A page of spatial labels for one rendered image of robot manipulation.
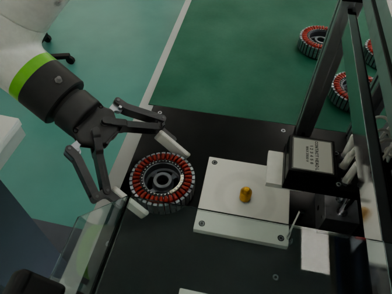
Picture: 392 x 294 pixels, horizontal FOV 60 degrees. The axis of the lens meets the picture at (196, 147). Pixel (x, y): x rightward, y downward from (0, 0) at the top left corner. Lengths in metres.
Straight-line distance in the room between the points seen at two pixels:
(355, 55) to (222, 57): 0.51
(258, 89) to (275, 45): 0.19
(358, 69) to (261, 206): 0.27
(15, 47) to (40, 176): 1.16
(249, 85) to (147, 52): 1.46
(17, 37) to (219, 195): 0.40
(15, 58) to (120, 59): 1.65
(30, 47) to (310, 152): 0.45
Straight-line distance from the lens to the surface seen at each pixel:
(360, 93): 0.40
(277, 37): 1.01
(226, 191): 0.59
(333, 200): 0.58
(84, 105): 0.57
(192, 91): 0.81
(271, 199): 0.60
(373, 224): 0.32
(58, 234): 1.50
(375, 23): 0.43
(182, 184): 0.57
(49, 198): 1.62
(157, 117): 0.62
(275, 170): 0.51
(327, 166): 0.48
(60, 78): 0.57
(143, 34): 2.41
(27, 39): 0.60
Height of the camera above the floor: 1.29
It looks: 51 degrees down
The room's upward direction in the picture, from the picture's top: straight up
